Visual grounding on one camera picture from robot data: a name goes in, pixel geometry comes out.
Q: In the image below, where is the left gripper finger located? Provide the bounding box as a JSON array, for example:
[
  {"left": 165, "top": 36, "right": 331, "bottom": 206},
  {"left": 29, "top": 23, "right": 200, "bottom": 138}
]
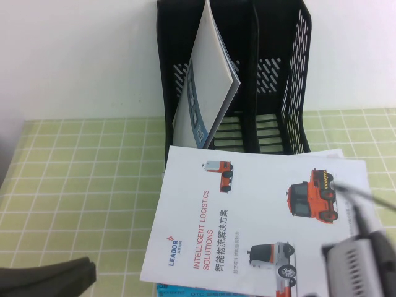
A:
[
  {"left": 0, "top": 256, "right": 92, "bottom": 297},
  {"left": 88, "top": 261, "right": 98, "bottom": 288}
]

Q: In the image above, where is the blue and grey DTC book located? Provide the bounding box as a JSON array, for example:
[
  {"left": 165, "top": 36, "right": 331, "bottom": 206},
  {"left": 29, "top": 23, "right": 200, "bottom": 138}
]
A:
[{"left": 155, "top": 282, "right": 248, "bottom": 297}]

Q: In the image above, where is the black plastic book holder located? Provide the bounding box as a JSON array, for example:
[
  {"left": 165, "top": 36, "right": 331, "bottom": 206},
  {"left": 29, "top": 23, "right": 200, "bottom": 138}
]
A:
[{"left": 155, "top": 0, "right": 312, "bottom": 171}]

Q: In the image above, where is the green checked tablecloth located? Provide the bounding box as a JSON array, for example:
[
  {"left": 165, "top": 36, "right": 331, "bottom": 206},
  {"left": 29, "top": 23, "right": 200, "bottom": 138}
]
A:
[{"left": 0, "top": 108, "right": 396, "bottom": 297}]

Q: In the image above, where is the grey brochure with blue strip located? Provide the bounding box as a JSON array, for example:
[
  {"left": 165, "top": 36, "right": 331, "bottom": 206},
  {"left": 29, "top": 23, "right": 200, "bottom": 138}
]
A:
[{"left": 171, "top": 0, "right": 242, "bottom": 150}]

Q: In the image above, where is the white brochure with navy block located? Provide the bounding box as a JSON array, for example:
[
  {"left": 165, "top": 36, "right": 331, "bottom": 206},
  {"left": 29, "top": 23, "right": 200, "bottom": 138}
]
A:
[{"left": 309, "top": 148, "right": 387, "bottom": 231}]

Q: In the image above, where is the black right camera cable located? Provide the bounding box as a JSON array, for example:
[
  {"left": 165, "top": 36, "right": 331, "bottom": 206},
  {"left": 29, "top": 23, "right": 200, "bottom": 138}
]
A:
[{"left": 335, "top": 183, "right": 396, "bottom": 238}]

